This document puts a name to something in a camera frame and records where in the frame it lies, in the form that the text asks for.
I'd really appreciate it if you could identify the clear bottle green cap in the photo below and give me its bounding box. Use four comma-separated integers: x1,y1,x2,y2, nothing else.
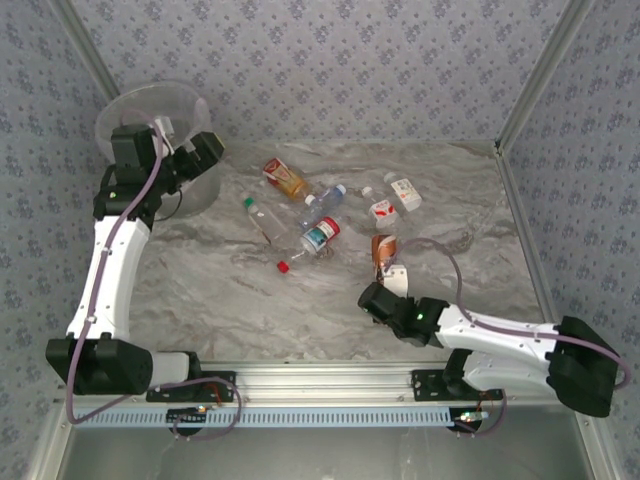
242,196,290,245

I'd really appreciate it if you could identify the red white label bottle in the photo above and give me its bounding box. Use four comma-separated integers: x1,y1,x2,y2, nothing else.
360,185,401,234

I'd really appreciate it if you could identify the teal label bottle red band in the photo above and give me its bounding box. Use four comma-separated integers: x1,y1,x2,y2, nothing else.
299,216,342,254

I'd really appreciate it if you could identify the clear blue water bottle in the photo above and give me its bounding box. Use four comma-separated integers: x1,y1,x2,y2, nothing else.
298,183,348,229

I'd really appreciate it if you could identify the clear bottle red cap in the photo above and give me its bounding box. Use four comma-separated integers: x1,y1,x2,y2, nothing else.
276,247,336,274

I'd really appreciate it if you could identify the clear plastic bin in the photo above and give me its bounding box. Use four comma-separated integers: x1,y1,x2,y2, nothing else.
93,79,224,219

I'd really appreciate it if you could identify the orange juice bottle red label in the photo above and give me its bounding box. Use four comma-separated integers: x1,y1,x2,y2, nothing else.
263,157,317,206

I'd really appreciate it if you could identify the right small circuit board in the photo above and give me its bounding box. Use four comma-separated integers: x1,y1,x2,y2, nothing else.
452,409,490,432

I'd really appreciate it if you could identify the small circuit board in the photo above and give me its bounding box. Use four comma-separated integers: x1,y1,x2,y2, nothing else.
452,409,490,432
167,407,210,427

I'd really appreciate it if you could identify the left small circuit board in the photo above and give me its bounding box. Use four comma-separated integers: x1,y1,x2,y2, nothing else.
167,407,210,427

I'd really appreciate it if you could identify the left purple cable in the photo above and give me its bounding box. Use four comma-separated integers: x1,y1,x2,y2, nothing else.
64,108,244,442

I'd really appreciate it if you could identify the purple cable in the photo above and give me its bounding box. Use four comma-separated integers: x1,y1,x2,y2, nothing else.
387,237,632,440
64,108,244,442

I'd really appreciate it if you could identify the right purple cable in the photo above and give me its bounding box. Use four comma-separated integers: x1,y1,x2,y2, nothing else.
387,237,632,440

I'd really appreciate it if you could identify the right black mount plate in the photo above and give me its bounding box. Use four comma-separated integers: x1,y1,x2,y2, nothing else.
410,368,504,403

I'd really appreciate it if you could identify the black mount plate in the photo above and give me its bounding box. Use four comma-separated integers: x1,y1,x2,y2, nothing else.
145,369,237,403
410,368,504,403

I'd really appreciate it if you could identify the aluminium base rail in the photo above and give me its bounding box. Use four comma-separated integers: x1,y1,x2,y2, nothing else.
54,362,596,407

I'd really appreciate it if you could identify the slotted white cable duct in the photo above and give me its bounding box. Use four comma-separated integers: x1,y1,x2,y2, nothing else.
74,410,457,430

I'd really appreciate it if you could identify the left aluminium frame post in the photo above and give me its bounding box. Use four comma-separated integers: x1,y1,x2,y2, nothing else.
49,0,124,101

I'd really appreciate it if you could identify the aluminium frame post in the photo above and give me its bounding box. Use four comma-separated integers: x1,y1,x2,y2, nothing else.
494,0,596,157
49,0,124,101

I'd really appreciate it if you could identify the right aluminium table rail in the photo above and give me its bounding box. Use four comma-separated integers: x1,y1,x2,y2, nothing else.
494,142,559,321

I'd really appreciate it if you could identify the left black mount plate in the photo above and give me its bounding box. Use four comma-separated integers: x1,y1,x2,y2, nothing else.
145,369,237,403

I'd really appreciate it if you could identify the right aluminium frame post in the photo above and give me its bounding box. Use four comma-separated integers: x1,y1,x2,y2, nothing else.
494,0,596,157

